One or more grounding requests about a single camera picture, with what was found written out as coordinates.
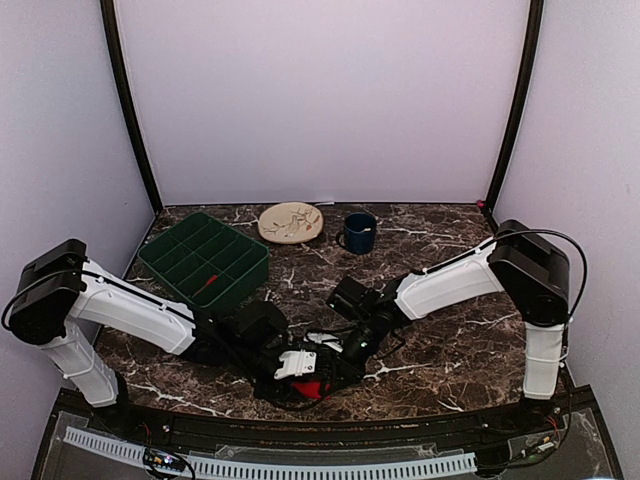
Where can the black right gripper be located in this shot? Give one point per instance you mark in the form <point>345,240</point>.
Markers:
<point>349,372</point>

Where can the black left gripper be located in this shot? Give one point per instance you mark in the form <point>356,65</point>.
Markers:
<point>275,392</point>

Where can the green divided plastic tray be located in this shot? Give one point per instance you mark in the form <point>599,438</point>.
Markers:
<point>185,256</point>

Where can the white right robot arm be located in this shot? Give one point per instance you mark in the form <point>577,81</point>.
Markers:
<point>517,261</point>

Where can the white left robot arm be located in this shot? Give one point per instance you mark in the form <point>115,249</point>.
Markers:
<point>63,286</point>

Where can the dark blue mug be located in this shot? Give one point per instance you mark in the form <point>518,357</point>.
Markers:
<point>358,233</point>

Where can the beige floral ceramic plate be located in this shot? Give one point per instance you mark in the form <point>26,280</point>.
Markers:
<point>290,223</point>

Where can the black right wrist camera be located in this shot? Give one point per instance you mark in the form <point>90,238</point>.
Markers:
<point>352,300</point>

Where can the white slotted cable duct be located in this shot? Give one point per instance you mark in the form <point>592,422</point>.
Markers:
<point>195,466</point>

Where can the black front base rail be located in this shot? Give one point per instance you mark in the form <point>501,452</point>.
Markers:
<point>487,431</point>

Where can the black right frame post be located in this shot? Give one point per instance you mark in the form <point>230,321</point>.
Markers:
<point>525,71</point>

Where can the black frame post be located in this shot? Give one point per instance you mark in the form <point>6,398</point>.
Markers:
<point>126,101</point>
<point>525,71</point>

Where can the black left frame post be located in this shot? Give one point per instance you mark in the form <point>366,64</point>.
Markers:
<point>126,101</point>

